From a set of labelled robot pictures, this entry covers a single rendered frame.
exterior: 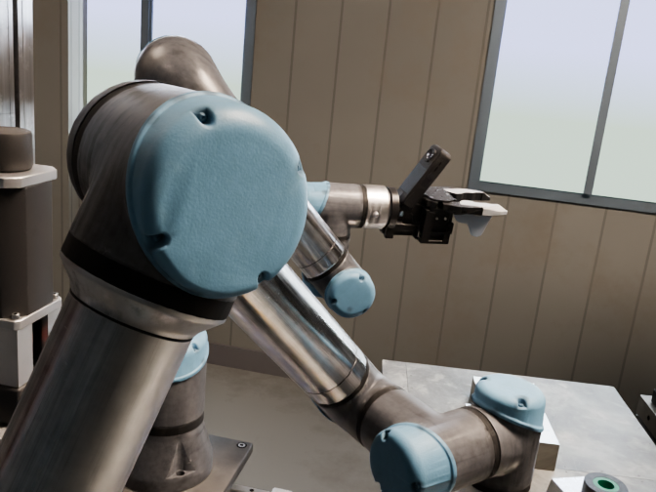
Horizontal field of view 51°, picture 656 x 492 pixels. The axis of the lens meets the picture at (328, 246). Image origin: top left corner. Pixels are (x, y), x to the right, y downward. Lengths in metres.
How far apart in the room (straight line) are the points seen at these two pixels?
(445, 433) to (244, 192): 0.37
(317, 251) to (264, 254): 0.59
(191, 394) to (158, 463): 0.11
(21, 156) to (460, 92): 2.72
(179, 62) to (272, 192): 0.56
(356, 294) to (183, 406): 0.30
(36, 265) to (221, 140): 0.44
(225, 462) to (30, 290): 0.49
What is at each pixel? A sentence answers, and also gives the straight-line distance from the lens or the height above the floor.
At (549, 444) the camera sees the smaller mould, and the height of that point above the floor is 0.87.
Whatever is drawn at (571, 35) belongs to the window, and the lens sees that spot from 3.33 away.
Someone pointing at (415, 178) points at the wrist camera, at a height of 1.49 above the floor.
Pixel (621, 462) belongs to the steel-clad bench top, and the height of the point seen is 0.80.
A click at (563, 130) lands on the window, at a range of 3.34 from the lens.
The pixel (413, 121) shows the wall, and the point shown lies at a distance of 3.35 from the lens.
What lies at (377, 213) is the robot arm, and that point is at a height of 1.43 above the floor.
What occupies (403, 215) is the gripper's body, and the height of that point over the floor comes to 1.43.
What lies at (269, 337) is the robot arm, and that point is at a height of 1.42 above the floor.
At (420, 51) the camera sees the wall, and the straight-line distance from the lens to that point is 3.34.
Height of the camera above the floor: 1.68
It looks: 15 degrees down
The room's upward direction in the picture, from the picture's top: 6 degrees clockwise
